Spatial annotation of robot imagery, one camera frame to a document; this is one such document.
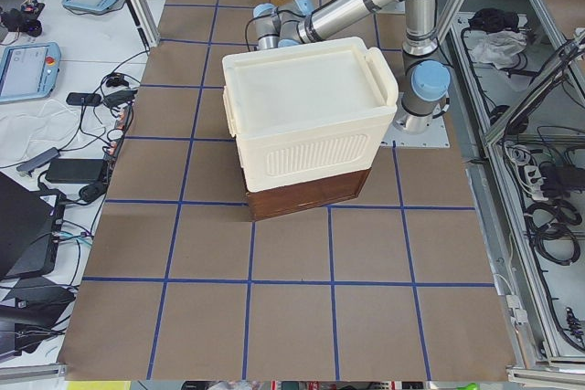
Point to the black laptop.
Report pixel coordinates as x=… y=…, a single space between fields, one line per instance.
x=30 y=221

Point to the cream plastic storage box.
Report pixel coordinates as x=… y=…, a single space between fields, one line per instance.
x=304 y=113

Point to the crumpled white cloth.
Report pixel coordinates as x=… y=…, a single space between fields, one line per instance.
x=500 y=49

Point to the near blue teach pendant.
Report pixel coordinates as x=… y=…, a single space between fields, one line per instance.
x=29 y=72

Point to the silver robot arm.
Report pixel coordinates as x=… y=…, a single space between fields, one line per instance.
x=300 y=22

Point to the dark wooden drawer cabinet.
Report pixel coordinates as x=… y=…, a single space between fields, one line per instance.
x=289 y=199

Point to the black power brick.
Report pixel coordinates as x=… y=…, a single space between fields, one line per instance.
x=74 y=171

